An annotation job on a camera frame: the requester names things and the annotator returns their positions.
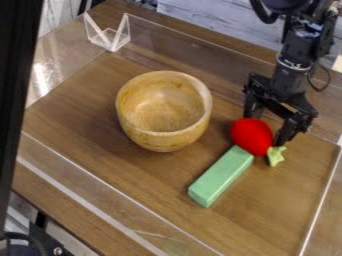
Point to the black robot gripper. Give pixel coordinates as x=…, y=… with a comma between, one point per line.
x=293, y=108

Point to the red plush strawberry toy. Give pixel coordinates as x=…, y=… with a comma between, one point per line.
x=251, y=134

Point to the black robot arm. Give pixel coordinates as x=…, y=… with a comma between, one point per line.
x=307, y=39

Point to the green rectangular block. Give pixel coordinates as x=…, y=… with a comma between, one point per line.
x=219, y=176

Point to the wooden bowl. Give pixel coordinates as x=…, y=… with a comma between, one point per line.
x=163, y=109

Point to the clear acrylic tray wall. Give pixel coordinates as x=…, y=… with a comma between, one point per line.
x=119, y=196

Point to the clear acrylic corner bracket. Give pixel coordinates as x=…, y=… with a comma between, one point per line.
x=111, y=39

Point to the black metal table bracket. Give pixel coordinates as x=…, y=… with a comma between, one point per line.
x=30, y=242

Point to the black vertical camera pole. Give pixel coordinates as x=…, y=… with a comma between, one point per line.
x=19, y=29

